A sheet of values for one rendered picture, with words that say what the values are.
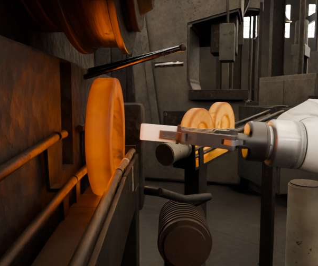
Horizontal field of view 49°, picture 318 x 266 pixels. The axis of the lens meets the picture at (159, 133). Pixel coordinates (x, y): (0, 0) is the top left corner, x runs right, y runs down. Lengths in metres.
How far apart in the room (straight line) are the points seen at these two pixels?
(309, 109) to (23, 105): 0.60
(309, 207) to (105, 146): 0.92
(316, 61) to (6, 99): 4.26
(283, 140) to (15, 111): 0.45
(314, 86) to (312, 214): 3.22
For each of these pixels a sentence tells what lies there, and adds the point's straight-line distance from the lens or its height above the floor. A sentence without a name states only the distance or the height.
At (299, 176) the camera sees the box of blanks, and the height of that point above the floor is 0.24.
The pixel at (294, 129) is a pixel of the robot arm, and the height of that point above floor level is 0.76.
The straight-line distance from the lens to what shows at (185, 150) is 0.93.
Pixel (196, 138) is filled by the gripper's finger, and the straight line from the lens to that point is 0.61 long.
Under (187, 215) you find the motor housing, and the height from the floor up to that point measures 0.53.
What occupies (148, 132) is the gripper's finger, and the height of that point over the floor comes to 0.75.
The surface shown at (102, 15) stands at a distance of 0.46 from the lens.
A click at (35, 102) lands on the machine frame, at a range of 0.44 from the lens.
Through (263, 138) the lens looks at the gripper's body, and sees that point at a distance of 0.64.
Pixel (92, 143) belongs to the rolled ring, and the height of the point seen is 0.75.
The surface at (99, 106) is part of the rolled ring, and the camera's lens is 0.47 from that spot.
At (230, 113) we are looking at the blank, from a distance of 1.18.
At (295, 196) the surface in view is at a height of 0.48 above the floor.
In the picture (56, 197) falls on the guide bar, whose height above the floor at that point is 0.70.
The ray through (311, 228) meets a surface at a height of 0.38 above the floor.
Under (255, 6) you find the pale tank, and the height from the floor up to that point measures 3.08.
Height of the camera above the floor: 0.81
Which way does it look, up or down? 6 degrees down
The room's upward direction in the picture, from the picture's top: straight up
